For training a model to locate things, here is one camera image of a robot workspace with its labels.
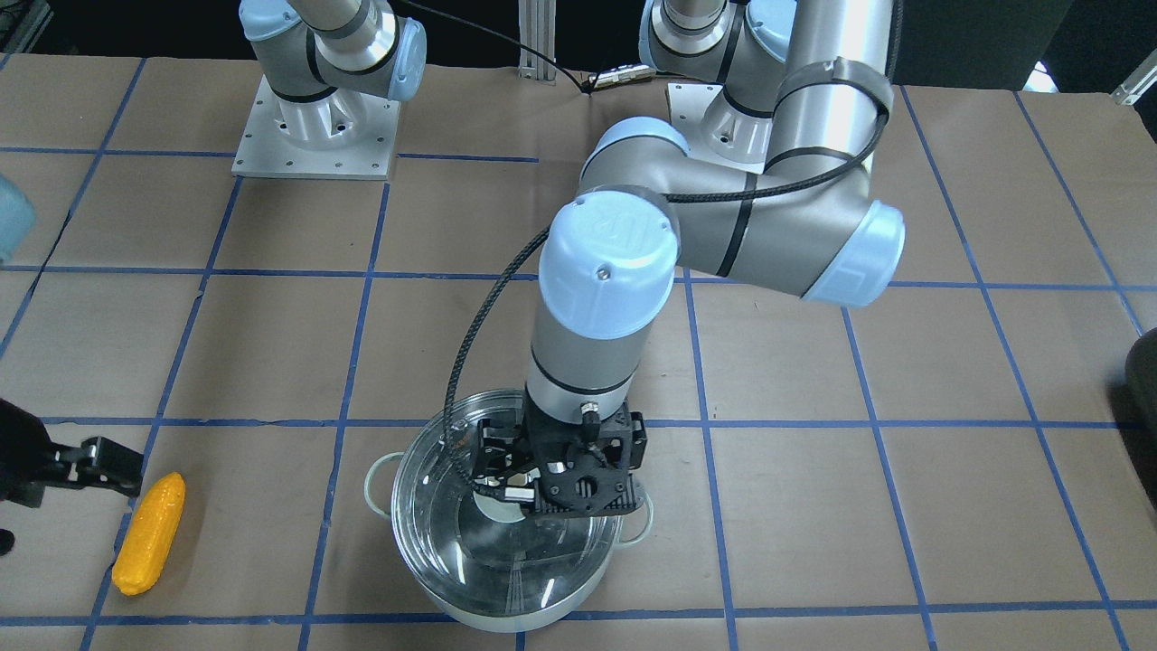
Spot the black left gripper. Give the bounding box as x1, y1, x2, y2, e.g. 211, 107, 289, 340
471, 402, 647, 516

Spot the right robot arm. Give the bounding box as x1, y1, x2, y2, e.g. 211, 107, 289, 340
1, 1, 428, 508

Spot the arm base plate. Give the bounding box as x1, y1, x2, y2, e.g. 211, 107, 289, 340
668, 82, 773, 173
231, 79, 401, 182

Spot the glass pot lid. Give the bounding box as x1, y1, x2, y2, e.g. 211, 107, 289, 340
390, 389, 625, 616

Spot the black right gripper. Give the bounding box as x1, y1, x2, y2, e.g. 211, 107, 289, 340
1, 400, 143, 508

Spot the aluminium frame post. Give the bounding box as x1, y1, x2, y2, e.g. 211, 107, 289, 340
517, 0, 558, 86

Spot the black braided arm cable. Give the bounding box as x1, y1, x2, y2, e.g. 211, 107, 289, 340
445, 54, 896, 494

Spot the pale green electric pot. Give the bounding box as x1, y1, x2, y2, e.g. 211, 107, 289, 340
363, 389, 654, 632

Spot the yellow corn cob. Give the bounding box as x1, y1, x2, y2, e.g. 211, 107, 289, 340
111, 471, 187, 597

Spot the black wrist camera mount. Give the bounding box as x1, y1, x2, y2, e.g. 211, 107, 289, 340
523, 454, 644, 519

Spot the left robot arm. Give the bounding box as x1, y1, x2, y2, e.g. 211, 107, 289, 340
441, 1, 906, 523

